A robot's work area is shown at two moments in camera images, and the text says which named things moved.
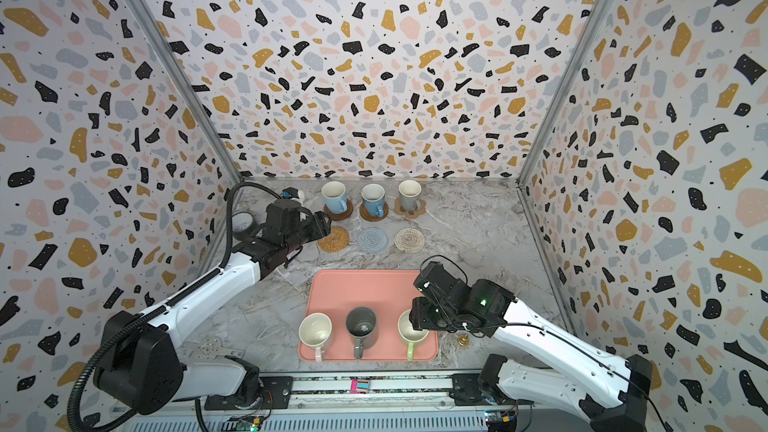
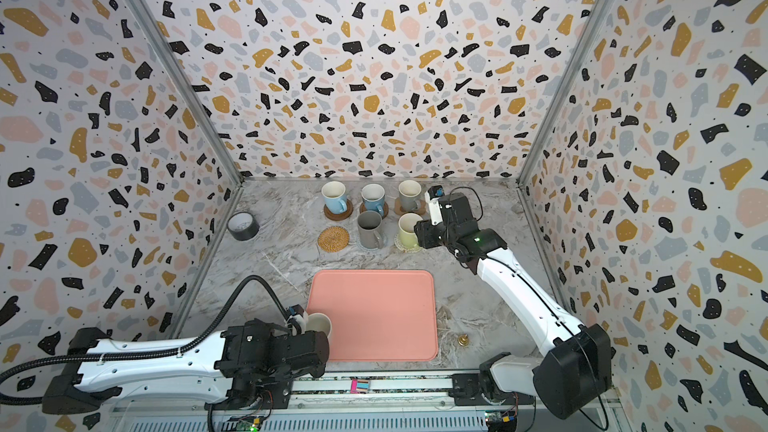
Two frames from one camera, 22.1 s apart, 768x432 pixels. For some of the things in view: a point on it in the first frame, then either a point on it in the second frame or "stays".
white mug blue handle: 335,196 stays
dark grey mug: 361,324 → 371,234
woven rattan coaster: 335,241 stays
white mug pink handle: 315,330 stays
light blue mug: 374,199 stays
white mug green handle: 412,335 → 406,228
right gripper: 422,312 → 427,234
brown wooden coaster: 343,215 stays
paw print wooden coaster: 409,214 stays
